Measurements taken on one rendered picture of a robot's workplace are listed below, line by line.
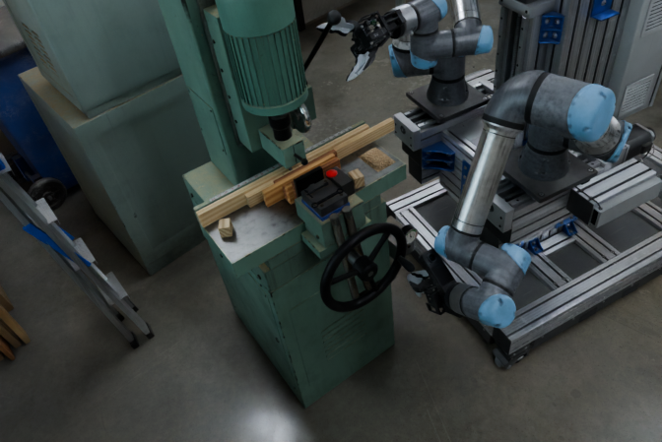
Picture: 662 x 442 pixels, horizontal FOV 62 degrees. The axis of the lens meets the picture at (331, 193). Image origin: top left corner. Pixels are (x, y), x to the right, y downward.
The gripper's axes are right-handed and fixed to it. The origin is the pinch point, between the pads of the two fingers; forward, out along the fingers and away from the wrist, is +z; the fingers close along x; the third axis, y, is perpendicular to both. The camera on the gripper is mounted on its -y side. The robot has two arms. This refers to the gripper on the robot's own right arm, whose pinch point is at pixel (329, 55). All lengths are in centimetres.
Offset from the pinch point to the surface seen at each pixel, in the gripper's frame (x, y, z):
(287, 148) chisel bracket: 12.9, -20.9, 14.1
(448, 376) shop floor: 112, -74, -16
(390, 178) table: 34.3, -26.7, -11.8
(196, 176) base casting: 1, -69, 31
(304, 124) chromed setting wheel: 7.3, -33.2, 0.9
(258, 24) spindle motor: -10.8, 8.5, 16.2
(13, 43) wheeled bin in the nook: -105, -150, 59
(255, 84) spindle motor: -2.3, -4.6, 18.9
